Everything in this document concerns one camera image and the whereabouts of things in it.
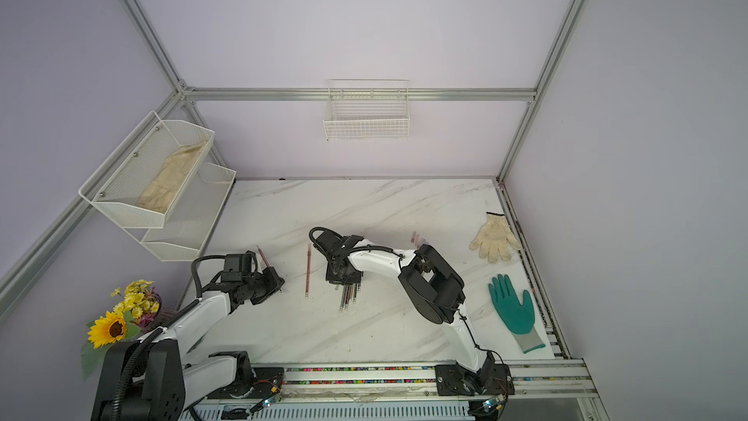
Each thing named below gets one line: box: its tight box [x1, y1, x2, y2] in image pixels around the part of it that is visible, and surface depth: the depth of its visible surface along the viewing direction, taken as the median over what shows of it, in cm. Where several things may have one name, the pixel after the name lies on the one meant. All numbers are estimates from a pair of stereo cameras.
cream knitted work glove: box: [469, 211, 523, 264], surface depth 103 cm
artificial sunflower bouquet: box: [80, 279, 160, 380], surface depth 61 cm
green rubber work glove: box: [487, 273, 546, 354], surface depth 87 cm
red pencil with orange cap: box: [304, 243, 312, 300], surface depth 97 cm
